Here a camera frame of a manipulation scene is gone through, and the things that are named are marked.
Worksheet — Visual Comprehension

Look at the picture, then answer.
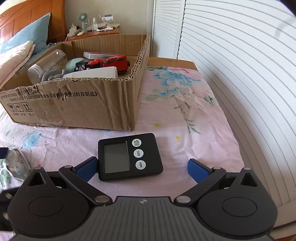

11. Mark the clear plastic packet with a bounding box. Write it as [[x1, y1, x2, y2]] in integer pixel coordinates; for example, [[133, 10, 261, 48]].
[[4, 148, 32, 181]]

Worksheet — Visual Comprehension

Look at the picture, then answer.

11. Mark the black digital timer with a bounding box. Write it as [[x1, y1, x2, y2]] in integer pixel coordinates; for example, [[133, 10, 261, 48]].
[[97, 133, 164, 182]]

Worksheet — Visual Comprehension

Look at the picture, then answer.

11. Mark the grey dog toy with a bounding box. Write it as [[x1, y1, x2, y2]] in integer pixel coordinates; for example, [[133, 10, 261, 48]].
[[41, 68, 69, 82]]

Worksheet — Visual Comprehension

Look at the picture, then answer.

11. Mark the clear plastic jar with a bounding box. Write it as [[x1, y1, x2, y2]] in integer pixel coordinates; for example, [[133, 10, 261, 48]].
[[27, 49, 68, 84]]

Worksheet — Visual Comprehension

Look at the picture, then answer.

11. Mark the red robot toy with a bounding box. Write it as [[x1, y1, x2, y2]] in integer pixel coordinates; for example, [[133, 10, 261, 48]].
[[87, 55, 130, 74]]

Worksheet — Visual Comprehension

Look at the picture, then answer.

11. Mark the brown cardboard box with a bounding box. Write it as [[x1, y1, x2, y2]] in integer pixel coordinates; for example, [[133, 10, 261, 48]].
[[1, 34, 151, 131]]

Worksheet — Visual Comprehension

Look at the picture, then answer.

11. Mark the floral pink bedsheet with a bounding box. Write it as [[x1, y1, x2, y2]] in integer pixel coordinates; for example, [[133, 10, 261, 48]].
[[1, 67, 244, 198]]

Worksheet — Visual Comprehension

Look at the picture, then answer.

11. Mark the pink quilt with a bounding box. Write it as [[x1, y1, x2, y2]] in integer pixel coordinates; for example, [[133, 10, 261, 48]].
[[0, 41, 35, 88]]

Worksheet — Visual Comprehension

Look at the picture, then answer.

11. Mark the mint green oval case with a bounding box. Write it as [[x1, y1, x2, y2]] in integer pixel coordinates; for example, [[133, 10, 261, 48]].
[[65, 58, 84, 72]]

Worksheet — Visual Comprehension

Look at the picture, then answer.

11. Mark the white plastic container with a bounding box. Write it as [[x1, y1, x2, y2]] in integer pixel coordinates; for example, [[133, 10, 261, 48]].
[[63, 66, 118, 78]]

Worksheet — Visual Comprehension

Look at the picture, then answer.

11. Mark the black cube toy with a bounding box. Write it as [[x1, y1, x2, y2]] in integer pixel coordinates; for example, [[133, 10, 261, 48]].
[[74, 59, 89, 72]]

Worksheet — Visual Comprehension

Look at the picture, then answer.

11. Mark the blue pillow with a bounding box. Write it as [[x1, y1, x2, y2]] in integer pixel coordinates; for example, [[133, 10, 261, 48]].
[[1, 13, 51, 54]]

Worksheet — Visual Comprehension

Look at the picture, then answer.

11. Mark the wooden headboard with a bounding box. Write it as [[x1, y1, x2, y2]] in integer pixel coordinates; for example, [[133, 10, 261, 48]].
[[1, 0, 67, 43]]

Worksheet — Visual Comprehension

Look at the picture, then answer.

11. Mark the white louvred wardrobe door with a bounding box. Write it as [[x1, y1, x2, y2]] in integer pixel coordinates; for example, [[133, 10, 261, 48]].
[[150, 1, 295, 229]]

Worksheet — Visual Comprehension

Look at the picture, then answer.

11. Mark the white power strip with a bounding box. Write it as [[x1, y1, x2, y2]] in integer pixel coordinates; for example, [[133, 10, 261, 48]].
[[67, 24, 77, 37]]

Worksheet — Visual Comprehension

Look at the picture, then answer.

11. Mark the wooden nightstand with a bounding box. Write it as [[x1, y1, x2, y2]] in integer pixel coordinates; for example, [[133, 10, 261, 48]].
[[66, 27, 120, 42]]

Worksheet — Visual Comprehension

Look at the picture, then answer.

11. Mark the clear spray bottle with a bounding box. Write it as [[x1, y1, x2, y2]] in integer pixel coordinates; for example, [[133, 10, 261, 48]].
[[91, 18, 98, 31]]

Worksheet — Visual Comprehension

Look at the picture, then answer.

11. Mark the small green desk fan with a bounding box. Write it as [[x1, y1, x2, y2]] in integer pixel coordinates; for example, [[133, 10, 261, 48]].
[[77, 12, 89, 33]]

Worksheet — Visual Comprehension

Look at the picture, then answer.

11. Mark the white phone stand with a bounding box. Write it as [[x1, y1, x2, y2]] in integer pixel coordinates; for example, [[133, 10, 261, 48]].
[[98, 14, 120, 31]]

